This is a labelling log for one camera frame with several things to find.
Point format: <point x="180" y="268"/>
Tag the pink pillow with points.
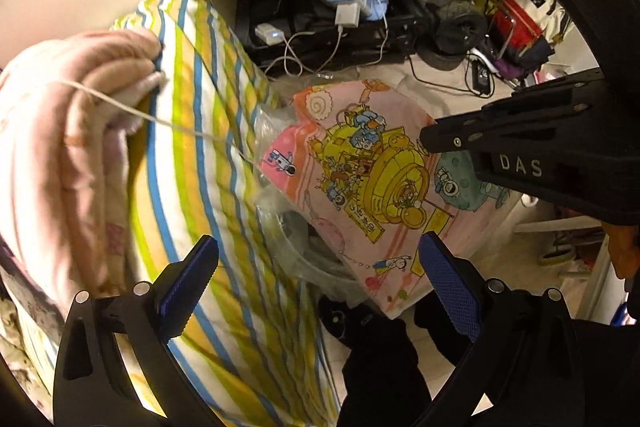
<point x="64" y="157"/>

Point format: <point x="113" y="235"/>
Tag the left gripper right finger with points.
<point x="508" y="376"/>

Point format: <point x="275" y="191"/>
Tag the round trash bin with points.
<point x="301" y="252"/>

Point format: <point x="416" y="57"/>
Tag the white power strip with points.
<point x="269" y="34"/>

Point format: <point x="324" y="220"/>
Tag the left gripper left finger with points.
<point x="92" y="386"/>

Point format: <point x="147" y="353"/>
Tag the pink cartoon plastic bag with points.
<point x="348" y="158"/>

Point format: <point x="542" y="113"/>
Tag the white and red bag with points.
<point x="527" y="31"/>

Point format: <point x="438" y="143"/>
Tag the white charger adapter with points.
<point x="347" y="15"/>

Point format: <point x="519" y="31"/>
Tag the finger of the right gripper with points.
<point x="540" y="113"/>

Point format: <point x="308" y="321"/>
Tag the striped yellow blue bedsheet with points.
<point x="253" y="347"/>

